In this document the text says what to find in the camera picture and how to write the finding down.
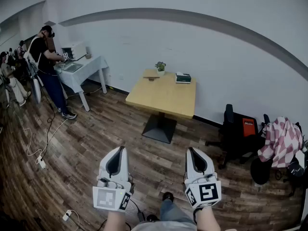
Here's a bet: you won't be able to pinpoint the black round stool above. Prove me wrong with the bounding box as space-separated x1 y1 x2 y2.
250 157 273 185

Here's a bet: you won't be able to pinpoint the metal baking tray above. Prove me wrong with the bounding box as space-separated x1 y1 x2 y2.
63 62 84 73

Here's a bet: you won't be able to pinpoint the black office chair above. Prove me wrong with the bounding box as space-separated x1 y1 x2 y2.
205 103 267 170

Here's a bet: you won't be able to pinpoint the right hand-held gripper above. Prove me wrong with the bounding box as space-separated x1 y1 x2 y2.
183 147 222 209

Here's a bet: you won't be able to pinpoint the green and white tissue box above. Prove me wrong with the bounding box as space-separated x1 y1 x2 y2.
175 71 192 84

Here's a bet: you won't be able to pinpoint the yellow wooden pedestal table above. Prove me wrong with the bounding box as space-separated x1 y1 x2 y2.
125 68 197 144

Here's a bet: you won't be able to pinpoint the white cable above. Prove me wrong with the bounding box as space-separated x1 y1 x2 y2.
23 118 69 165

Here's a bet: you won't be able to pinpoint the white power strip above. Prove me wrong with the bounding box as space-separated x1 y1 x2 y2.
35 154 47 169

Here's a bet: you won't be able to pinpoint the person's blue jeans leg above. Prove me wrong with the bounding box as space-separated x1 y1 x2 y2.
159 198 196 226

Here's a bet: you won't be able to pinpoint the person's right forearm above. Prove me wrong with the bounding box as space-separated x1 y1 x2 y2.
195 205 238 231

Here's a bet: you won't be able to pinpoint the person's left forearm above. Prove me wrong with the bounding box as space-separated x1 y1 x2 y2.
103 209 128 231

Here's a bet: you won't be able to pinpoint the black cable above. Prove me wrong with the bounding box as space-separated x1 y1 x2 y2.
39 90 56 161

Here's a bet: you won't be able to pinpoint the white toaster oven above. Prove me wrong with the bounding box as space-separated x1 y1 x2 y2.
61 41 87 60

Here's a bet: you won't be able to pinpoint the small potted green plant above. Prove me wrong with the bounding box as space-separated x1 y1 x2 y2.
154 61 167 77

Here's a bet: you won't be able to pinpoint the person's grey shirt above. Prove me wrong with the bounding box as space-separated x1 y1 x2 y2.
131 220 198 231

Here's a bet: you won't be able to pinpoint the pink checked cloth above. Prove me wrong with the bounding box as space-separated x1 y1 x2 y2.
257 116 304 169

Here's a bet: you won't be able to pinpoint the table with pale cloth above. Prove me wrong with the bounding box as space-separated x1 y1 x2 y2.
53 55 109 112

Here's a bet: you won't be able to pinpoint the white plug adapter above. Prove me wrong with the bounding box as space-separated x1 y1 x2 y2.
62 209 73 222

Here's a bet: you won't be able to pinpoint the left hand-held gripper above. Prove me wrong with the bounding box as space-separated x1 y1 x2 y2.
92 145 133 211

